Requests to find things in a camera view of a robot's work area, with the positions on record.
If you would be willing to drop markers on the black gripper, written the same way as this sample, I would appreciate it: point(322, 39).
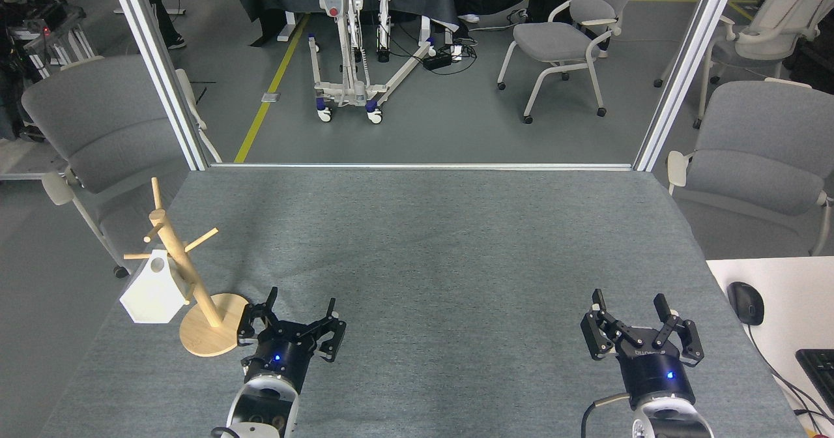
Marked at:
point(655, 376)
point(283, 356)

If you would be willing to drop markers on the white faceted cup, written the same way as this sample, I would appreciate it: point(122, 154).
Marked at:
point(153, 294)

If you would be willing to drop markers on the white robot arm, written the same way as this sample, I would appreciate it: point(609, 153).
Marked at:
point(260, 408)
point(671, 422)

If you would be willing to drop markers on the wooden cup rack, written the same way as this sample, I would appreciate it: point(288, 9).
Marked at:
point(215, 324)

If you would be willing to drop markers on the black computer mouse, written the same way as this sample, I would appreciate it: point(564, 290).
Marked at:
point(746, 302)

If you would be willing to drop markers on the white desk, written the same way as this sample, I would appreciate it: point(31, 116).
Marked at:
point(795, 294)

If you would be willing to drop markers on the black keyboard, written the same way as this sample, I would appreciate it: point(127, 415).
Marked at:
point(819, 369)

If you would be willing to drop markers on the silver floor plate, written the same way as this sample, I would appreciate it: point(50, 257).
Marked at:
point(271, 97)

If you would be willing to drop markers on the power strip with plugs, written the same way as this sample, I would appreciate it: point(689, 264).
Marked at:
point(440, 58)

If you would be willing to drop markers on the person's legs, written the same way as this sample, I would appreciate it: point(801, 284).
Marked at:
point(159, 8)

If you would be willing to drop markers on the white mesh-back chair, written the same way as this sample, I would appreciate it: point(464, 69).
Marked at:
point(782, 14)

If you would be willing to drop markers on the silver table edge rail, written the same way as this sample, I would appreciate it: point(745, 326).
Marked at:
point(423, 166)

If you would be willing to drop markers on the grey chair with white frame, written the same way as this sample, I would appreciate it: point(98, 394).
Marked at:
point(554, 40)
point(762, 138)
point(98, 118)

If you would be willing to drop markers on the silver frame post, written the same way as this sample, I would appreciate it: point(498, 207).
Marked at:
point(156, 66)
point(684, 73)

